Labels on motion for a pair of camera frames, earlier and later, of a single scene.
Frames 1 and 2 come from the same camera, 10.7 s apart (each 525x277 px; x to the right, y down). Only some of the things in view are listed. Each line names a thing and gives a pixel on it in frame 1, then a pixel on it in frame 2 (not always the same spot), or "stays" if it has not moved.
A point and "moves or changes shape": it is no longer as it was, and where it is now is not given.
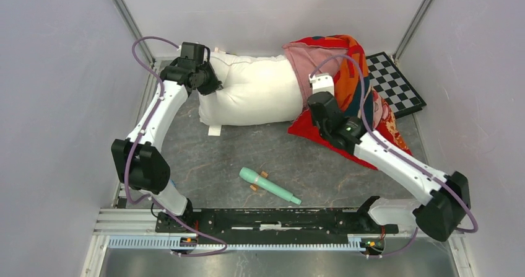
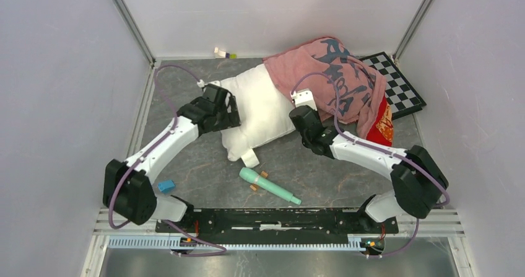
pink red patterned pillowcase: x=345 y=57 moves or changes shape
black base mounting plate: x=272 y=225 stays
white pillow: x=261 y=90 moves or changes shape
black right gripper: x=313 y=119 → x=316 y=115
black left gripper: x=214 y=84 → x=231 y=119
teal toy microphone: x=251 y=175 stays
